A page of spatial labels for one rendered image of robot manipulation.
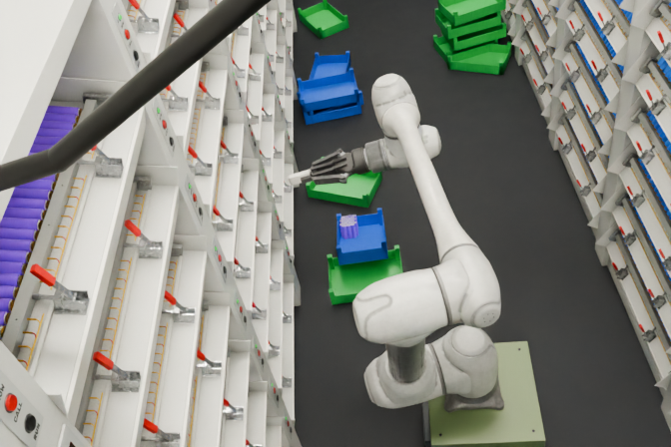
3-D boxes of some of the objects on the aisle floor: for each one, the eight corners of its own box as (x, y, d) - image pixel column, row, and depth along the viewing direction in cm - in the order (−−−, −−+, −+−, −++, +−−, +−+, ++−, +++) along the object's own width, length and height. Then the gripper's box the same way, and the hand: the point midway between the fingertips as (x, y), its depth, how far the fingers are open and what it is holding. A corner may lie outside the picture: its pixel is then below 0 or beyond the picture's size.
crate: (382, 178, 329) (380, 165, 324) (367, 208, 317) (365, 196, 311) (325, 168, 340) (322, 156, 335) (308, 197, 328) (305, 185, 322)
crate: (338, 229, 310) (335, 214, 307) (383, 223, 309) (381, 207, 305) (338, 264, 283) (335, 248, 280) (388, 258, 282) (385, 241, 278)
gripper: (372, 184, 198) (294, 205, 202) (368, 153, 208) (293, 174, 212) (365, 165, 193) (285, 187, 197) (361, 135, 203) (284, 157, 207)
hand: (301, 177), depth 204 cm, fingers closed
